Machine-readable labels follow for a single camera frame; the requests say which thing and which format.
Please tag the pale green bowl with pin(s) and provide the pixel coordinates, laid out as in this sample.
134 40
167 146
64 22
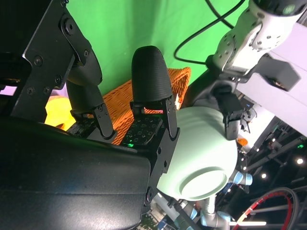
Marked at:
201 148

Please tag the orange wicker basket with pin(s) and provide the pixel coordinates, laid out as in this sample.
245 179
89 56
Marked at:
120 100

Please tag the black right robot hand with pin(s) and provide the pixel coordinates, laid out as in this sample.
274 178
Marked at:
60 179

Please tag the green tablecloth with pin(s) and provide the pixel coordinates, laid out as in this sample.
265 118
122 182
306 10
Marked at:
120 24

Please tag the red hoop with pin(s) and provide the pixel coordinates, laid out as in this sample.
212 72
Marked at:
271 195

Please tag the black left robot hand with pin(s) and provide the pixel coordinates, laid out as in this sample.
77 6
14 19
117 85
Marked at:
227 95

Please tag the smooth yellow bread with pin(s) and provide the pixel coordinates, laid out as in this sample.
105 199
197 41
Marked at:
57 112

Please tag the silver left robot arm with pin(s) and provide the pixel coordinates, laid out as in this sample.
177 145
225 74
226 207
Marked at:
244 43

